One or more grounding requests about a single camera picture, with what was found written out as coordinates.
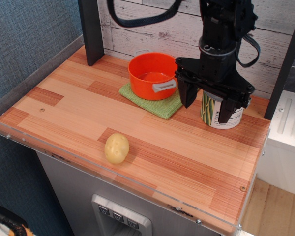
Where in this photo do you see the green cloth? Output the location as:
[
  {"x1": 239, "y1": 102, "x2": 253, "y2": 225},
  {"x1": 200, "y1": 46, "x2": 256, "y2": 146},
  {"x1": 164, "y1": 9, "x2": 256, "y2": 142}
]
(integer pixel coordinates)
[{"x1": 118, "y1": 82, "x2": 182, "y2": 119}]

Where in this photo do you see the white toy sink unit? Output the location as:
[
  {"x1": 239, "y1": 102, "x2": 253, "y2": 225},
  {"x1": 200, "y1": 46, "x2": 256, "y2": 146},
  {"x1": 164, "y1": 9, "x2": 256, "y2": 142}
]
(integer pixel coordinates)
[{"x1": 257, "y1": 90, "x2": 295, "y2": 194}]

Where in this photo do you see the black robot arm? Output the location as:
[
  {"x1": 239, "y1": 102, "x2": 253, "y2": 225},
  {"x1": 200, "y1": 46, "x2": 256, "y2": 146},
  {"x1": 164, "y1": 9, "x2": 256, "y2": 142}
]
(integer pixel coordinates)
[{"x1": 175, "y1": 0, "x2": 260, "y2": 123}]

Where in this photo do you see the toy corn can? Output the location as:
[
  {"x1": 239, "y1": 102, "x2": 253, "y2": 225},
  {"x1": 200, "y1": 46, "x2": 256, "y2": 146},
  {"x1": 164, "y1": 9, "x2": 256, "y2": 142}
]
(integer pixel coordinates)
[{"x1": 200, "y1": 91, "x2": 244, "y2": 130}]

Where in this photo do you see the black braided cable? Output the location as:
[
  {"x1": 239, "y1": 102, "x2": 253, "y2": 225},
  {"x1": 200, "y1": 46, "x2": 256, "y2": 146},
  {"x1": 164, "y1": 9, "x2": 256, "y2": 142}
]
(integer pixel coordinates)
[{"x1": 106, "y1": 0, "x2": 184, "y2": 28}]

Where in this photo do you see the dark grey right post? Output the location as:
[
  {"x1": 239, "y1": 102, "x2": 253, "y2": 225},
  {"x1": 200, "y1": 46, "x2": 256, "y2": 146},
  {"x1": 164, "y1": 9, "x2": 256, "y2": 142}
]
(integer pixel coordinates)
[{"x1": 264, "y1": 30, "x2": 295, "y2": 120}]

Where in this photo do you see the silver toy fridge cabinet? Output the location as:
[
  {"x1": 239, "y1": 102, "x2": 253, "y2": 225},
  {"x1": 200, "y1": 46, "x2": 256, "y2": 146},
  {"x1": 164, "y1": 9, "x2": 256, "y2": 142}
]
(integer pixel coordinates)
[{"x1": 37, "y1": 153, "x2": 217, "y2": 236}]

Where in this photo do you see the orange toy pot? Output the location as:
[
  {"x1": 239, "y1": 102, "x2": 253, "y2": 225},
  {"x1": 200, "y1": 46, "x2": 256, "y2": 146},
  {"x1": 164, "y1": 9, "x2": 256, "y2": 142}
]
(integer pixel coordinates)
[{"x1": 128, "y1": 52, "x2": 177, "y2": 101}]

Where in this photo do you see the dark grey left post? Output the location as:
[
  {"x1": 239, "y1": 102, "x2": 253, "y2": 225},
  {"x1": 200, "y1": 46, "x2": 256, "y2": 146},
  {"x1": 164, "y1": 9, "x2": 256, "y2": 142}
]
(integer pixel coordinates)
[{"x1": 78, "y1": 0, "x2": 105, "y2": 66}]

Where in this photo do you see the dark grey post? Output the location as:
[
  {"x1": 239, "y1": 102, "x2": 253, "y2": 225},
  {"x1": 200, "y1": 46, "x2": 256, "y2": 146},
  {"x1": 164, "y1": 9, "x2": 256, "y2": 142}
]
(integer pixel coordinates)
[
  {"x1": 264, "y1": 30, "x2": 295, "y2": 120},
  {"x1": 78, "y1": 0, "x2": 105, "y2": 66}
]

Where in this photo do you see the yellow toy potato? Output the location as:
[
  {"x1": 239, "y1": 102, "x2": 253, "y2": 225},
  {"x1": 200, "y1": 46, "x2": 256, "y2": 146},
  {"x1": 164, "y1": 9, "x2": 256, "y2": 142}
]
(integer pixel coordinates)
[{"x1": 104, "y1": 133, "x2": 130, "y2": 164}]

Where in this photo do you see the black orange bag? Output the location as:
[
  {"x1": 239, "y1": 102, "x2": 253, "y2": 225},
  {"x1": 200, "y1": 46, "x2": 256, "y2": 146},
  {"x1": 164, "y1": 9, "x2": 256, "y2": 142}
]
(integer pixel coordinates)
[{"x1": 0, "y1": 206, "x2": 35, "y2": 236}]

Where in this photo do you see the clear acrylic guard rail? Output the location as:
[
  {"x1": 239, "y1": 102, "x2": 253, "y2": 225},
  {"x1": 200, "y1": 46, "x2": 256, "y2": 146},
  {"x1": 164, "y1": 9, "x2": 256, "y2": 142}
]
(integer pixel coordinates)
[{"x1": 0, "y1": 48, "x2": 270, "y2": 236}]

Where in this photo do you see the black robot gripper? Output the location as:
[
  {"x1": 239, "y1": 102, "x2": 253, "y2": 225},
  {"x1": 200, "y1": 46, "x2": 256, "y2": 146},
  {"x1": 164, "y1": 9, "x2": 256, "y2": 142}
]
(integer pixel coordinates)
[{"x1": 175, "y1": 54, "x2": 255, "y2": 123}]

